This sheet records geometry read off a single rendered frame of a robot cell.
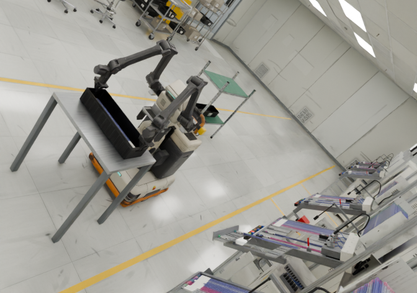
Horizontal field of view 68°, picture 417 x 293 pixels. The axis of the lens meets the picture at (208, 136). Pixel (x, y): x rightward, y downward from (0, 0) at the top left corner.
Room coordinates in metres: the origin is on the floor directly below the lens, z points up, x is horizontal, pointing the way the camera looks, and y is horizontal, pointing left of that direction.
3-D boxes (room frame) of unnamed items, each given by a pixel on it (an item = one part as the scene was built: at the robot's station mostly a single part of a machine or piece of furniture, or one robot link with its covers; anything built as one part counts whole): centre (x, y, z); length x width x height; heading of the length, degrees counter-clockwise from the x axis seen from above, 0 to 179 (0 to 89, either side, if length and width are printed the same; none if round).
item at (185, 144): (2.64, 0.30, 0.59); 0.55 x 0.34 x 0.83; 73
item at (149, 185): (2.56, 0.33, 0.16); 0.67 x 0.64 x 0.25; 163
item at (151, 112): (2.28, 0.41, 0.84); 0.28 x 0.16 x 0.22; 73
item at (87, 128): (1.82, 0.56, 0.40); 0.70 x 0.45 x 0.80; 73
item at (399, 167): (6.59, -3.34, 0.95); 1.36 x 0.82 x 1.90; 67
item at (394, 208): (2.24, -1.40, 1.52); 0.51 x 0.13 x 0.27; 157
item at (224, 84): (4.50, 0.32, 0.55); 0.91 x 0.46 x 1.10; 157
